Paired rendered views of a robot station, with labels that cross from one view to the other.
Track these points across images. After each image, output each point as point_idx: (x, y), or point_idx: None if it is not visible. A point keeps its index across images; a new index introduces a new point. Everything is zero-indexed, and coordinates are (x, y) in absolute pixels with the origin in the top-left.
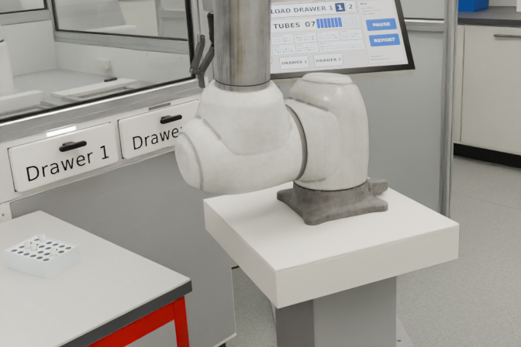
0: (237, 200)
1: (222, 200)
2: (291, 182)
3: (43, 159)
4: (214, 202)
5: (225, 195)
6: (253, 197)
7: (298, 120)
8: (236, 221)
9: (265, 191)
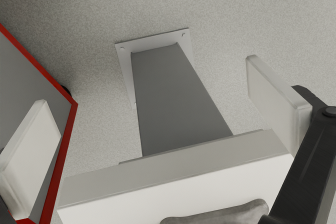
0: (106, 222)
1: (86, 220)
2: (197, 178)
3: None
4: (73, 222)
5: (92, 204)
6: (130, 215)
7: None
8: None
9: (151, 202)
